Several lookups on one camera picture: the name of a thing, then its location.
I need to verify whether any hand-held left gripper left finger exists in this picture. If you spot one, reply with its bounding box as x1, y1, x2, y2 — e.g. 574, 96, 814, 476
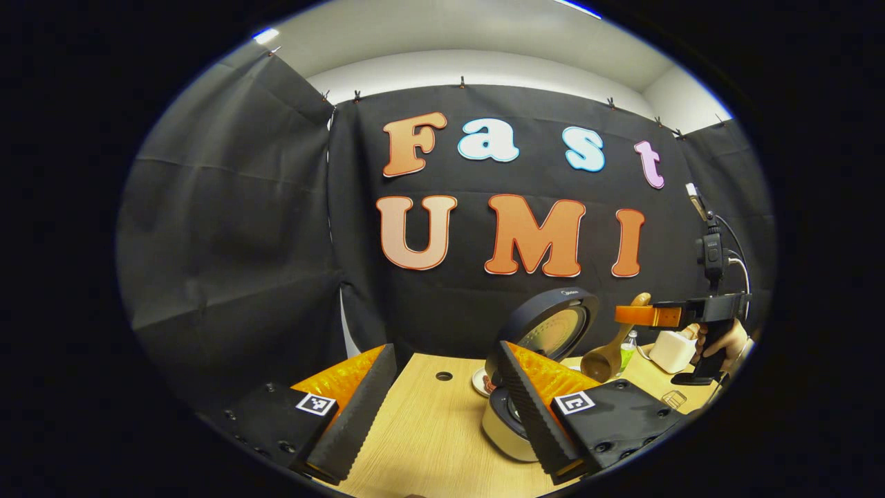
223, 343, 398, 486

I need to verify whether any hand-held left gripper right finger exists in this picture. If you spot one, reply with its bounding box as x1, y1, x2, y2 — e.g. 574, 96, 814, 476
496, 340, 687, 486

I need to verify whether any wooden spoon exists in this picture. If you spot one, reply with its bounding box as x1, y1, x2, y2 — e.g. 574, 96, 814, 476
579, 292, 652, 384

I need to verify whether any black rice cooker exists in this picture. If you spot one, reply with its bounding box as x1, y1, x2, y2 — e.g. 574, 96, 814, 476
481, 286, 601, 463

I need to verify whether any white toaster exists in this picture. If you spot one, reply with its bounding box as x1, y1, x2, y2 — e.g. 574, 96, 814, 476
648, 325, 700, 375

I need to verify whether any black backdrop cloth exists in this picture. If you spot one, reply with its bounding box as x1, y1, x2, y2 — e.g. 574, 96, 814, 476
116, 41, 775, 423

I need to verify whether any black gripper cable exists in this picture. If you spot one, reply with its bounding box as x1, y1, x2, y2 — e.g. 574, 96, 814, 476
716, 213, 753, 298

